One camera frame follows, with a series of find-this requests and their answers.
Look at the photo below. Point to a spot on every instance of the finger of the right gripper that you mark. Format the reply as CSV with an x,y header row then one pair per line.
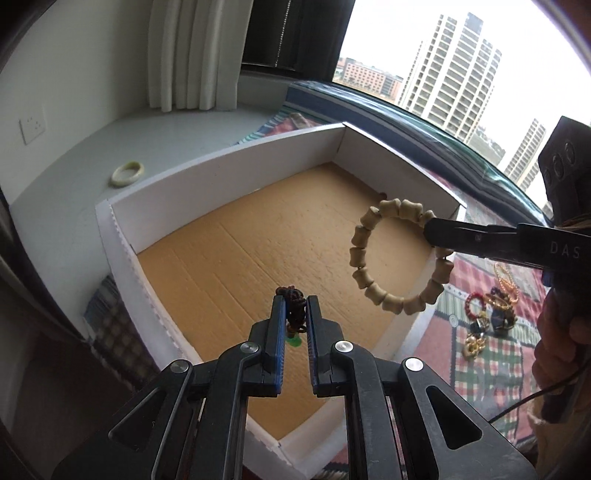
x,y
499,251
451,232

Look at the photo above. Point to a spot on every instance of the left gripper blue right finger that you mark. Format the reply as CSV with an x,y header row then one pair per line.
x,y
327,378

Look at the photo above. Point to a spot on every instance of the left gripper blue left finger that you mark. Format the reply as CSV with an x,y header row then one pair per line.
x,y
262,374

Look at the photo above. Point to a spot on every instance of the black square pendant pearl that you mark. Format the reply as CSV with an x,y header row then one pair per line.
x,y
479,327

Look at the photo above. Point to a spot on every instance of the gold chain flower earrings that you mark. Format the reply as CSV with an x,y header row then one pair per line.
x,y
474,345

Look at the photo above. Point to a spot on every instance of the right hand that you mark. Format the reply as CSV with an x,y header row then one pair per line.
x,y
556,351

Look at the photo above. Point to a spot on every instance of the plaid patchwork quilt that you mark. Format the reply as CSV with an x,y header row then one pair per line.
x,y
451,289

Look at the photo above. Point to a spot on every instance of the white cardboard box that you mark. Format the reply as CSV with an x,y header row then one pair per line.
x,y
198,251

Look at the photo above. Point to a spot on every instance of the dark curtain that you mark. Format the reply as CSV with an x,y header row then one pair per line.
x,y
298,39

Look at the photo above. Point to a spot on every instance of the pale jade bangle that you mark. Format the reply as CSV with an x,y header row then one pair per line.
x,y
126,174

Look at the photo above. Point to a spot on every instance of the white curtain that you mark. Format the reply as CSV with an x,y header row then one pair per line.
x,y
194,54

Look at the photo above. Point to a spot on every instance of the white wall socket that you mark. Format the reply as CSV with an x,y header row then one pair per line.
x,y
32,124

